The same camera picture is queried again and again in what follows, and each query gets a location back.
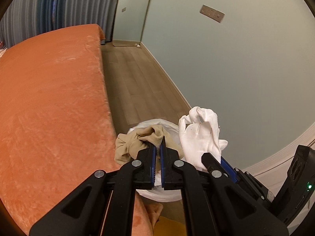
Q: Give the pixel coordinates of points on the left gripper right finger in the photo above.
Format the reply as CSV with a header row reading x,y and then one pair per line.
x,y
215,205

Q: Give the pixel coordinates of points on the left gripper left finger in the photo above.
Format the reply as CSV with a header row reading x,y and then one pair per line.
x,y
103,204

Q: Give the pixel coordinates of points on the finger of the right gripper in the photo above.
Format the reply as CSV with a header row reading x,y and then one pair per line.
x,y
213,167
229,170

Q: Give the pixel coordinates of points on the white glove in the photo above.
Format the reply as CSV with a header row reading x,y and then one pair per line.
x,y
199,133

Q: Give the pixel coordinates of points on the olive beige sock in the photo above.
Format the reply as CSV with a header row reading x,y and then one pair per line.
x,y
128,145

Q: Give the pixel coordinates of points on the white lined trash bin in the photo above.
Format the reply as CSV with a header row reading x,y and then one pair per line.
x,y
157,193

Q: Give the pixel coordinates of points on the orange bed blanket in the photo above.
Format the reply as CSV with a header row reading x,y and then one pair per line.
x,y
56,125

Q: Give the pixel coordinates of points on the gold framed standing mirror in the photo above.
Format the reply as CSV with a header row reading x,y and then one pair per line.
x,y
129,22

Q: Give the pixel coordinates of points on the grey blue curtains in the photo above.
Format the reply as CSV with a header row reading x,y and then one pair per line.
x,y
24,19

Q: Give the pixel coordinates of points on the wall socket plate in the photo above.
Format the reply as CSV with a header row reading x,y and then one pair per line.
x,y
212,13

